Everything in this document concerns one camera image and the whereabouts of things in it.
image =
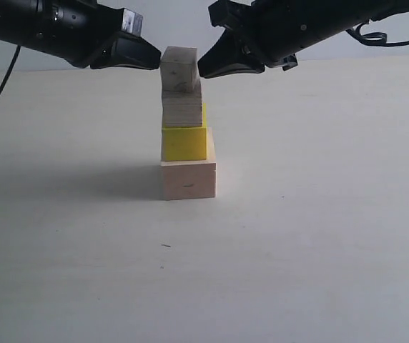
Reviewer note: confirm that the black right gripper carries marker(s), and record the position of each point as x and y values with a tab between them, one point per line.
262	34

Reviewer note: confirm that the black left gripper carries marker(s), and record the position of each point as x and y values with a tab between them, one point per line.
83	33

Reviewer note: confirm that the small wooden cube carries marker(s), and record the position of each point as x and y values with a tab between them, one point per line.
178	69

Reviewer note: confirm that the medium layered wooden cube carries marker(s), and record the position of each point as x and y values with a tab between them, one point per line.
183	109

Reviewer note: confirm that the yellow cube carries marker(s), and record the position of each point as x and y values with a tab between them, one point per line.
185	143

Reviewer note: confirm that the large wooden cube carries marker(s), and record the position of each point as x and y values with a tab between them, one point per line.
190	179

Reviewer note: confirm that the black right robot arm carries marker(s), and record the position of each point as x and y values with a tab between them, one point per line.
365	11

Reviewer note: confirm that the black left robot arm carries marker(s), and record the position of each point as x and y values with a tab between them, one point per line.
4	18

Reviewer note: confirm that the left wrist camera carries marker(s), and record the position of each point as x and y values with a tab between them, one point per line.
131	22

